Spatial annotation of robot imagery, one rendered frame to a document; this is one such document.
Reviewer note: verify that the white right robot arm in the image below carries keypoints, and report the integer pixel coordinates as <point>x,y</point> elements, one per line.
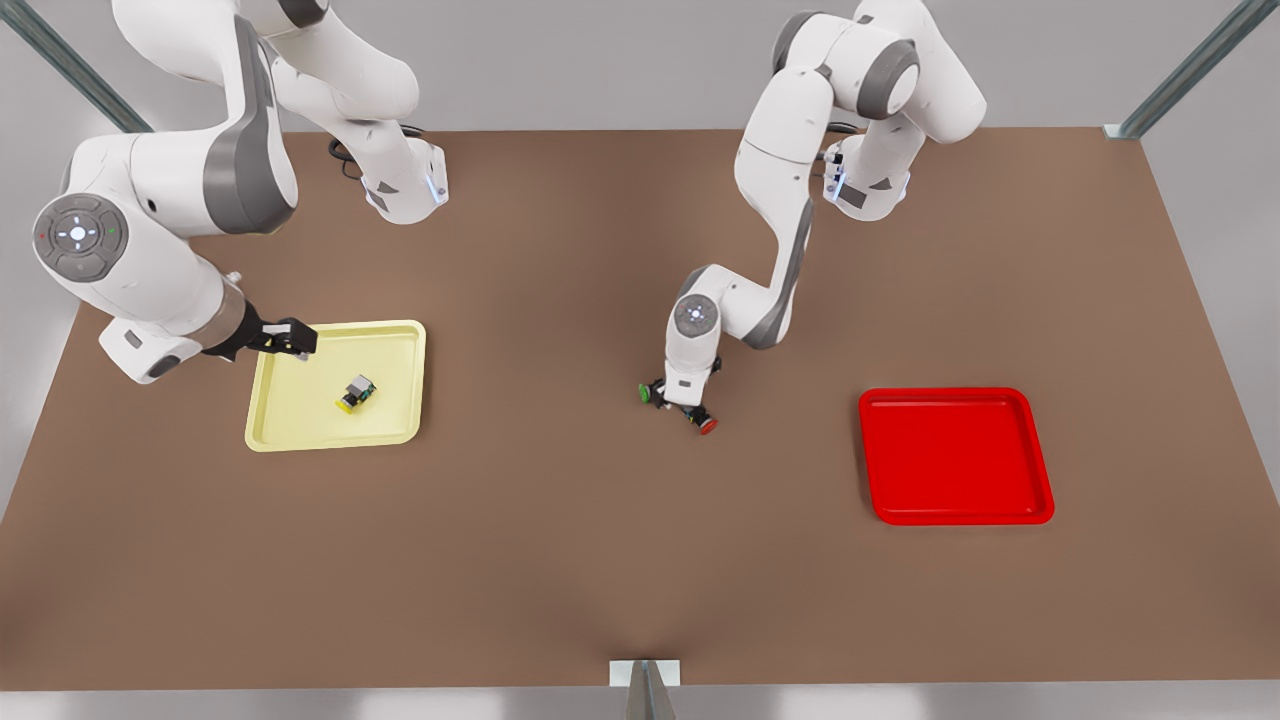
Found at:
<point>160,190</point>

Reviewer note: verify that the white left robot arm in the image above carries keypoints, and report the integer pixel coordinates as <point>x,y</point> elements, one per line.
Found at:
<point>790,140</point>

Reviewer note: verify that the yellow tray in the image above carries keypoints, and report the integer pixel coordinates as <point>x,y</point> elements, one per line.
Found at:
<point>300,415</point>

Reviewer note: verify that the red tray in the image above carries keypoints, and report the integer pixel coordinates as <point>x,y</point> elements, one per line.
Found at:
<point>955,460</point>

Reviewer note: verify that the red push-button switch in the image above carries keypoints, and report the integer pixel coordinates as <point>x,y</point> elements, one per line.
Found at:
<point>705,422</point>

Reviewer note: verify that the yellow push-button switch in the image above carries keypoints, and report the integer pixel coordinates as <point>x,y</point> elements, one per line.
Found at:
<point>356,392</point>

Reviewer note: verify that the silver frame post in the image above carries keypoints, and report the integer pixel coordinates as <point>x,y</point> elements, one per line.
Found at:
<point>645,685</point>
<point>70,65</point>
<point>1190,70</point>

